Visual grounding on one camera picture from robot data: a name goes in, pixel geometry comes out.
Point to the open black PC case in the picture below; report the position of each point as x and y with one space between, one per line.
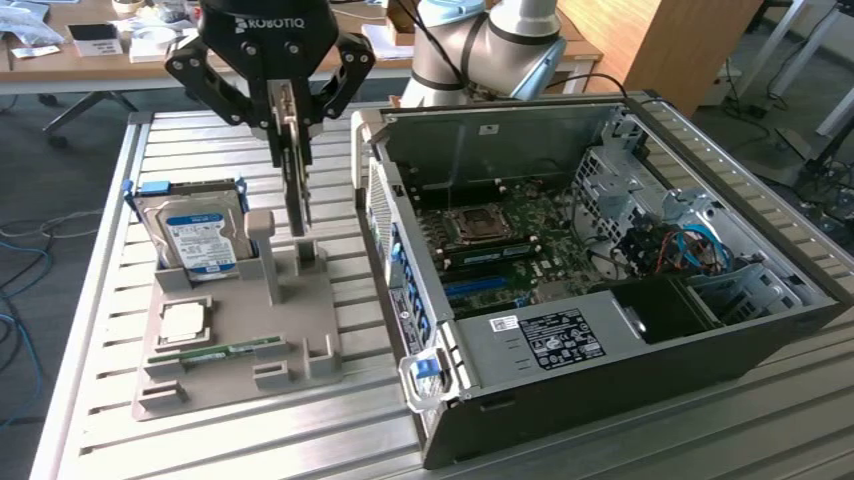
600 400

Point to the green motherboard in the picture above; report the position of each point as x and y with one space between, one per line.
553 245

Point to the silver disk bay cage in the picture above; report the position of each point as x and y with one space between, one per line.
614 200

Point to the flat white box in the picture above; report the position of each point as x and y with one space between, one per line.
149 56

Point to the grey parts rack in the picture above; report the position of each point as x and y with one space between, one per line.
247 320

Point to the white label card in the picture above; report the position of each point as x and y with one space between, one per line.
33 52

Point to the blue case release latch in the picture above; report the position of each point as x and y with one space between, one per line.
427 372

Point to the CPU socket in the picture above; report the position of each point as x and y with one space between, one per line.
481 225

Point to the beige tape roll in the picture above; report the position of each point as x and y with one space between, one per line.
118 6

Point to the silver CPU chip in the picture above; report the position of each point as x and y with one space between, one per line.
183 322

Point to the silver disk bay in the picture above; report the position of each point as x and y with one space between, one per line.
754 295

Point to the black plastic shroud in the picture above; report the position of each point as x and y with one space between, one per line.
660 310

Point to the blue expansion slot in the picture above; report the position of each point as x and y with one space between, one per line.
475 287

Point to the clear plastic bag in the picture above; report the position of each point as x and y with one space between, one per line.
26 30

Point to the hard disk with blue caddy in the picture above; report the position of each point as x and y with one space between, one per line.
193 245

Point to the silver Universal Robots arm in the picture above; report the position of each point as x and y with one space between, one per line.
453 50

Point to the white metal table frame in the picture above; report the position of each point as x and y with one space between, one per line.
796 45

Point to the black floor stand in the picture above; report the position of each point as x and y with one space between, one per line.
820 165

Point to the white paper stack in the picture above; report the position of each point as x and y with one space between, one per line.
393 47

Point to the white tape roll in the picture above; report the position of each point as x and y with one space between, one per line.
140 40

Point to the white box with black top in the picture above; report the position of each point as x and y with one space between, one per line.
96 46

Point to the wooden cabinet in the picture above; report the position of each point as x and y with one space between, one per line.
634 40

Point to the Nvidia graphics card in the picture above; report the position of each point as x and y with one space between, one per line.
296 190

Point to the brown cardboard box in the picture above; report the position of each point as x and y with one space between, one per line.
400 25

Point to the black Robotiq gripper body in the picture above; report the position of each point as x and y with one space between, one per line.
267 45

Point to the grey power supply unit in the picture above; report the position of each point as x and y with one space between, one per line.
493 350

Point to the green RAM stick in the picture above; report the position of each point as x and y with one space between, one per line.
487 254
213 352

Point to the wooden desk with white frame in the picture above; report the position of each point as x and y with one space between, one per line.
380 67
66 67

